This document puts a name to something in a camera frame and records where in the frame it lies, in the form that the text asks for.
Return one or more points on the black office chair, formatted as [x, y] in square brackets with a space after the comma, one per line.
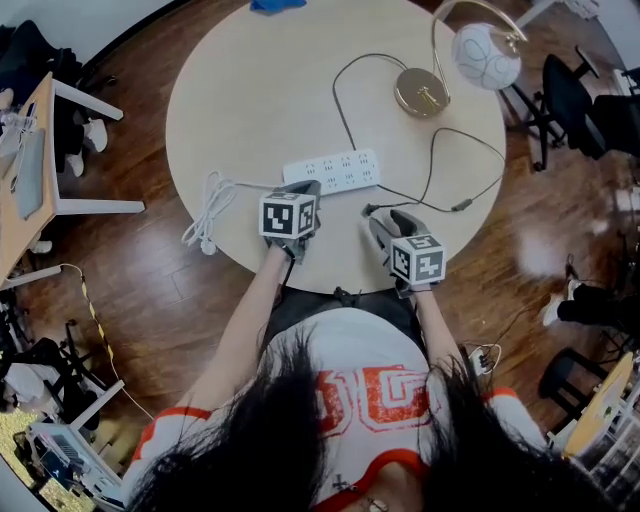
[570, 380]
[570, 100]
[55, 365]

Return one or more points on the white desk with clutter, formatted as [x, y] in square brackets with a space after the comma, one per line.
[70, 450]

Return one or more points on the blue cloth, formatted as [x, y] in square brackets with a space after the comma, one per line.
[272, 5]

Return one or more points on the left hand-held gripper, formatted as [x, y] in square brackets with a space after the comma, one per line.
[283, 218]

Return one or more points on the grey laptop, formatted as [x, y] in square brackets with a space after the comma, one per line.
[31, 175]

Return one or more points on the white floor power strip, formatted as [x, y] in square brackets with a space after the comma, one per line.
[482, 360]

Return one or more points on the person's left forearm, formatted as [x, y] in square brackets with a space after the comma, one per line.
[240, 330]

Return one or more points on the person's right forearm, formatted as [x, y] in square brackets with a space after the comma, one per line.
[437, 325]

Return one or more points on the yellow desk with white frame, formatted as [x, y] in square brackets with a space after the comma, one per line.
[607, 400]

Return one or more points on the black trousers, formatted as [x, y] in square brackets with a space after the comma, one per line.
[305, 306]

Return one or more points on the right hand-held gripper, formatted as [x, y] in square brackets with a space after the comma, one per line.
[419, 262]

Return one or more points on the wooden desk with white legs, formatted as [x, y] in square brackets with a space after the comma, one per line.
[45, 200]

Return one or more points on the gold lamp with white shade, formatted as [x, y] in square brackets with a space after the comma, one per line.
[421, 92]

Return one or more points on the white and orange shirt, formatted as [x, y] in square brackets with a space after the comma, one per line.
[370, 350]

